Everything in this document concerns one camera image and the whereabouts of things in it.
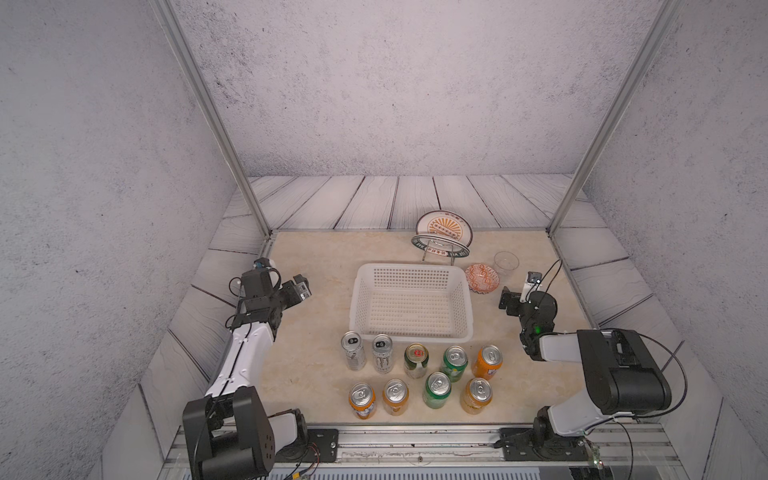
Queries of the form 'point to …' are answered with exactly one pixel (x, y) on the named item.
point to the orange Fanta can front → (487, 361)
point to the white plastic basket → (412, 303)
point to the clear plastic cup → (506, 262)
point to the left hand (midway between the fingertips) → (297, 283)
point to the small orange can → (395, 396)
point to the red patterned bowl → (482, 278)
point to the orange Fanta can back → (362, 397)
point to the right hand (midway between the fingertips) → (524, 287)
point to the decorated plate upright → (445, 223)
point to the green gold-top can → (416, 359)
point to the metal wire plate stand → (452, 253)
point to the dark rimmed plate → (440, 245)
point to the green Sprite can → (454, 363)
